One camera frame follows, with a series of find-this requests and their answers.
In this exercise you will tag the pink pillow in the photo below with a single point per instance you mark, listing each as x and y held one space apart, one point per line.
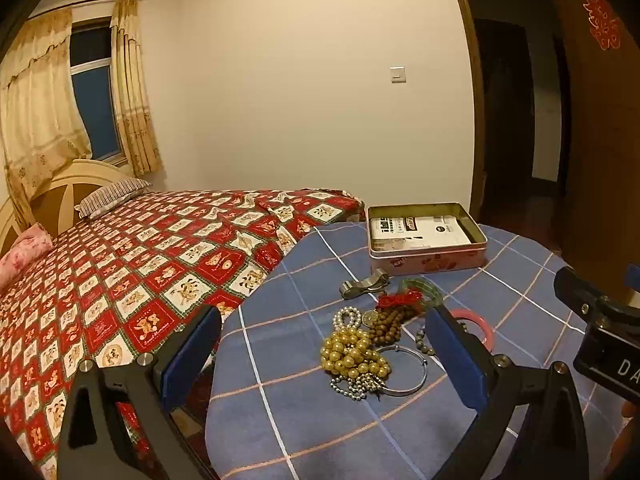
25 250

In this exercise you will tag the silver metal watch band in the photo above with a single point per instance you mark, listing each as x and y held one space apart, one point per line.
362 286

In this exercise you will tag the red patterned bedspread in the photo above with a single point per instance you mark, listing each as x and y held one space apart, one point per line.
150 270

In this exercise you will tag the cream wooden headboard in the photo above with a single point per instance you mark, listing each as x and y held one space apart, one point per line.
60 195

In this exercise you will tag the white light switch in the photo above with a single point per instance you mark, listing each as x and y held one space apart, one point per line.
398 74

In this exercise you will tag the pink metal tin box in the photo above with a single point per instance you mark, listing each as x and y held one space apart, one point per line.
425 260

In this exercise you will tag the striped pillow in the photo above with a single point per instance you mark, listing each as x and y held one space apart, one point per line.
112 197

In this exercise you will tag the thin silver bangle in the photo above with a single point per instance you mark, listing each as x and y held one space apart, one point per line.
424 377

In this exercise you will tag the brown wooden door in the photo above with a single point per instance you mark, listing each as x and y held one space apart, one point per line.
600 135

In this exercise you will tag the pink bangle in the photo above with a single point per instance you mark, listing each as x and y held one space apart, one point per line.
487 332

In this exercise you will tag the blue plaid tablecloth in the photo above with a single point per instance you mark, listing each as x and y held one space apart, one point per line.
300 410

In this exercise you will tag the window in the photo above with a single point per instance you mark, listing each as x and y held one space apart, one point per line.
97 105

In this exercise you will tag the dark curtain rod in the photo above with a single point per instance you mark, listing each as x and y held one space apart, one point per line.
100 2

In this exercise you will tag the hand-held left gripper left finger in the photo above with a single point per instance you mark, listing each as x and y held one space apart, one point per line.
192 360

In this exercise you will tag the red paper door decoration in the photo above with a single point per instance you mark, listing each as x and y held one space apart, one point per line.
605 22

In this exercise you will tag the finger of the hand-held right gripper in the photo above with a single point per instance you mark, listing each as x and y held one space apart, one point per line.
575 287
632 285

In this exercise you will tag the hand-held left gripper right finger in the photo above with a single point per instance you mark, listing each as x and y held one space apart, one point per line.
455 355

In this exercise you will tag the wide beige curtain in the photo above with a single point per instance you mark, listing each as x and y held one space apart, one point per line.
40 110

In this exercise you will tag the green jade bangle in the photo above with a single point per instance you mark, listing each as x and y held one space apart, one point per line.
432 291

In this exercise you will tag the wooden door frame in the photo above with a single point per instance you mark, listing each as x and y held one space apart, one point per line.
472 110

